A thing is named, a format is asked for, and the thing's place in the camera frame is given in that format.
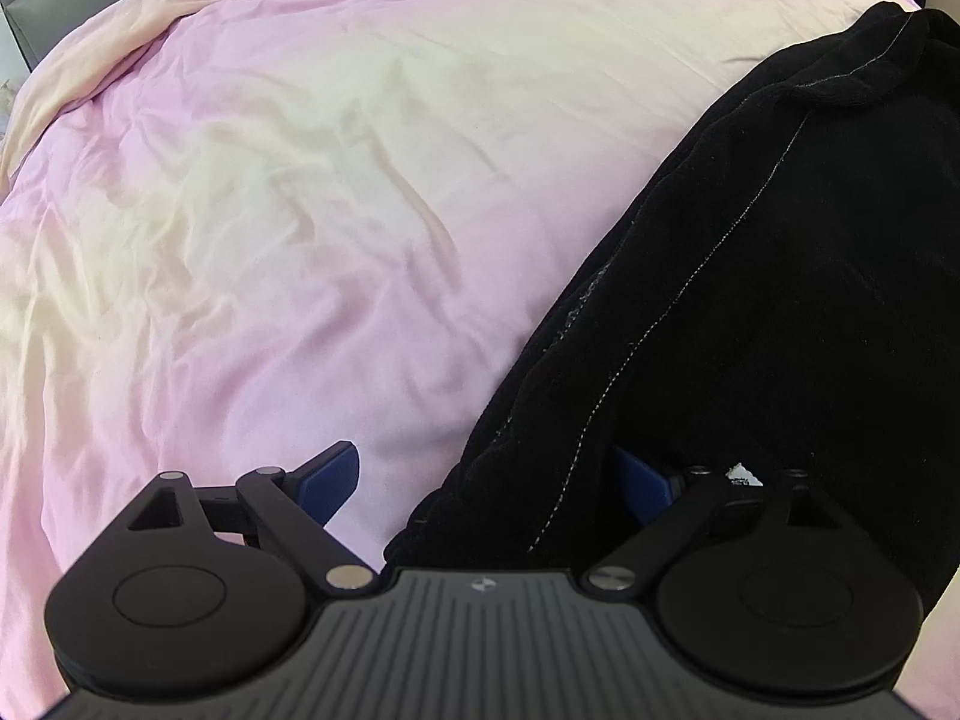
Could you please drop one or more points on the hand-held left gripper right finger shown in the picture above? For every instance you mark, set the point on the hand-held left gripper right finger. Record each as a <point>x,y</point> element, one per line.
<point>637,481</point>

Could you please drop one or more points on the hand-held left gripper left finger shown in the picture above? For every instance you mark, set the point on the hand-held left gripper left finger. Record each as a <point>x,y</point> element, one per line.
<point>330,471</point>

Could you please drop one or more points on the black pants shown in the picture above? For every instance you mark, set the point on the black pants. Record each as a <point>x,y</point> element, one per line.
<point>750,277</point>

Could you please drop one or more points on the pink bed sheet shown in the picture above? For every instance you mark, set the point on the pink bed sheet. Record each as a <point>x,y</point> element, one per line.
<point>300,202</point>

